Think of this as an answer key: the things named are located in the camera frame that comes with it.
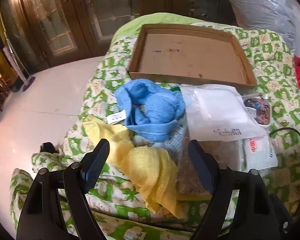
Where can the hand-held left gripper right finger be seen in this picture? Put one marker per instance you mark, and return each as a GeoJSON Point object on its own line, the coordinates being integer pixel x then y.
{"type": "Point", "coordinates": [201, 165]}

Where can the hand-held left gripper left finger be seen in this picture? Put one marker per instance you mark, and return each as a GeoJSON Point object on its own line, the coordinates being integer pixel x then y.
{"type": "Point", "coordinates": [95, 165]}

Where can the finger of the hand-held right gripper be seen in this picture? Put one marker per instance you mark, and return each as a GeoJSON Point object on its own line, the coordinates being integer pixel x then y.
{"type": "Point", "coordinates": [280, 207]}

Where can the white printed paper packet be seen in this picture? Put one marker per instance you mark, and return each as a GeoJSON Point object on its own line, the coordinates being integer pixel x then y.
{"type": "Point", "coordinates": [172, 140]}

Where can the tissue packet with landscape print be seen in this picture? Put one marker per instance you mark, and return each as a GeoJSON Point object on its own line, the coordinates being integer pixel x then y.
{"type": "Point", "coordinates": [257, 152]}

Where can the yellow towel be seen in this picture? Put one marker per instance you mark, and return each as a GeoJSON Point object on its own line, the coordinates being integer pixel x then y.
{"type": "Point", "coordinates": [145, 165]}

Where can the clear bag with white cloth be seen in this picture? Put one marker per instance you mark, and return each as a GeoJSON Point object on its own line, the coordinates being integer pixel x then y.
{"type": "Point", "coordinates": [215, 107]}

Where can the blue towel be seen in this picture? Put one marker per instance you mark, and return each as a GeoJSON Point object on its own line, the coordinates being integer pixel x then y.
{"type": "Point", "coordinates": [155, 107]}

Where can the shallow cardboard box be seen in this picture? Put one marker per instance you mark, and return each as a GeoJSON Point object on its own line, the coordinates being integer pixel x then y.
{"type": "Point", "coordinates": [190, 55]}

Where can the brown item in clear bag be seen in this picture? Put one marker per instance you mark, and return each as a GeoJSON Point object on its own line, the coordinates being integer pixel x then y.
{"type": "Point", "coordinates": [227, 155]}

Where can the small black object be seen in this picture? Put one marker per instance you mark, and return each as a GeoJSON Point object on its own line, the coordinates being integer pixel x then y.
{"type": "Point", "coordinates": [47, 147]}

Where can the green printed blanket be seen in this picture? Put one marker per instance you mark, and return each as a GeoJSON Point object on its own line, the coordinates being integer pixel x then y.
{"type": "Point", "coordinates": [100, 85]}

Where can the purple floor mat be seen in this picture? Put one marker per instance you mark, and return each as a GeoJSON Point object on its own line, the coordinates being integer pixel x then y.
{"type": "Point", "coordinates": [28, 83]}

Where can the wooden glass panel doors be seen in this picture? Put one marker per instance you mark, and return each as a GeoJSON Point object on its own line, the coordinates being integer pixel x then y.
{"type": "Point", "coordinates": [65, 22]}

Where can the plastic wrapped grey pillow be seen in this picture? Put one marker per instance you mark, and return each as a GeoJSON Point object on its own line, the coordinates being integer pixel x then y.
{"type": "Point", "coordinates": [260, 7]}

